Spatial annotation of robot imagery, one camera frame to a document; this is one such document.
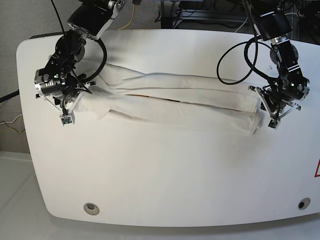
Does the left table cable grommet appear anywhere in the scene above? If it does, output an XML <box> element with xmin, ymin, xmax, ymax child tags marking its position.
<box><xmin>83</xmin><ymin>203</ymin><xmax>100</xmax><ymax>216</ymax></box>

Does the black table base frame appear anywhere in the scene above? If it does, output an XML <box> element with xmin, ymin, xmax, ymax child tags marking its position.
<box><xmin>155</xmin><ymin>0</ymin><xmax>249</xmax><ymax>30</ymax></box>

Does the table cable grommet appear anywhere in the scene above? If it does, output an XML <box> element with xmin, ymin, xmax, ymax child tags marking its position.
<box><xmin>298</xmin><ymin>197</ymin><xmax>311</xmax><ymax>210</ymax></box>
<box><xmin>83</xmin><ymin>203</ymin><xmax>100</xmax><ymax>216</ymax></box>

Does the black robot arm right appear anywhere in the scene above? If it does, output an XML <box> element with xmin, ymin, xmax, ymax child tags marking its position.
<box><xmin>34</xmin><ymin>0</ymin><xmax>126</xmax><ymax>125</ymax></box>

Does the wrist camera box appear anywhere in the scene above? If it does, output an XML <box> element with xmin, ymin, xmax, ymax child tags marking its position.
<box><xmin>60</xmin><ymin>115</ymin><xmax>75</xmax><ymax>126</ymax></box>
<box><xmin>268</xmin><ymin>119</ymin><xmax>279</xmax><ymax>129</ymax></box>

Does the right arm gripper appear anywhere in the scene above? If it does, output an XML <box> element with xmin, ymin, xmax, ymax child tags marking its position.
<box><xmin>34</xmin><ymin>79</ymin><xmax>98</xmax><ymax>118</ymax></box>

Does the right table cable grommet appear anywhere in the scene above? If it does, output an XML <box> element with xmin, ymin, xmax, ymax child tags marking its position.
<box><xmin>298</xmin><ymin>197</ymin><xmax>311</xmax><ymax>210</ymax></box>

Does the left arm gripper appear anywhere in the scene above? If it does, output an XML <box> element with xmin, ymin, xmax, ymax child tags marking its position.
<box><xmin>248</xmin><ymin>85</ymin><xmax>301</xmax><ymax>120</ymax></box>

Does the white printed T-shirt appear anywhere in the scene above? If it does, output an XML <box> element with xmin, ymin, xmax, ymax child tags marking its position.
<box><xmin>75</xmin><ymin>64</ymin><xmax>261</xmax><ymax>136</ymax></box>

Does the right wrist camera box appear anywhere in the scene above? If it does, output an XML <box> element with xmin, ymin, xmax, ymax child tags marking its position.
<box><xmin>60</xmin><ymin>115</ymin><xmax>75</xmax><ymax>126</ymax></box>

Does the yellow cable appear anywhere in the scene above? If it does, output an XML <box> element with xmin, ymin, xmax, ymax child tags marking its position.
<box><xmin>118</xmin><ymin>4</ymin><xmax>136</xmax><ymax>31</ymax></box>

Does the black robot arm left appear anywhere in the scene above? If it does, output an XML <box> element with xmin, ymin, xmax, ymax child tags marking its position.
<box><xmin>234</xmin><ymin>0</ymin><xmax>310</xmax><ymax>128</ymax></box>

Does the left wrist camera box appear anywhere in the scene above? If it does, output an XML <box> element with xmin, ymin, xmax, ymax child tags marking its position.
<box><xmin>268</xmin><ymin>119</ymin><xmax>279</xmax><ymax>129</ymax></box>

